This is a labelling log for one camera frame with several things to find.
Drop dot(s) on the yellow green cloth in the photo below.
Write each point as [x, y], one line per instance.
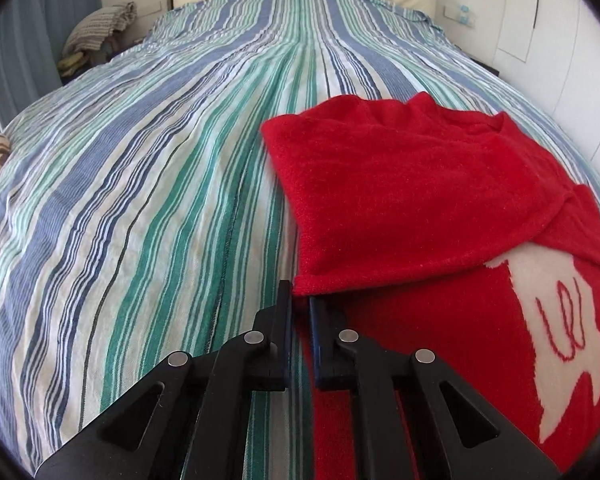
[72, 61]

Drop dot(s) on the patterned folded cloth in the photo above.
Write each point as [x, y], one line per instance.
[102, 22]

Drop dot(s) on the blue curtain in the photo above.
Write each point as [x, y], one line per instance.
[30, 35]

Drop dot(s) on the striped bed sheet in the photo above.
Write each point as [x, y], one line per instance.
[130, 185]

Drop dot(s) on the red sweater with cream figure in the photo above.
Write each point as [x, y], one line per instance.
[405, 185]

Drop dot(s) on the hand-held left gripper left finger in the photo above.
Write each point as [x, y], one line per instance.
[281, 350]

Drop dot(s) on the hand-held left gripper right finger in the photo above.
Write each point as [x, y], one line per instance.
[321, 355]

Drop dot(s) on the white wardrobe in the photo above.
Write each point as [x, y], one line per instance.
[555, 50]

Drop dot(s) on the white wall socket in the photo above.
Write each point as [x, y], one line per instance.
[459, 14]

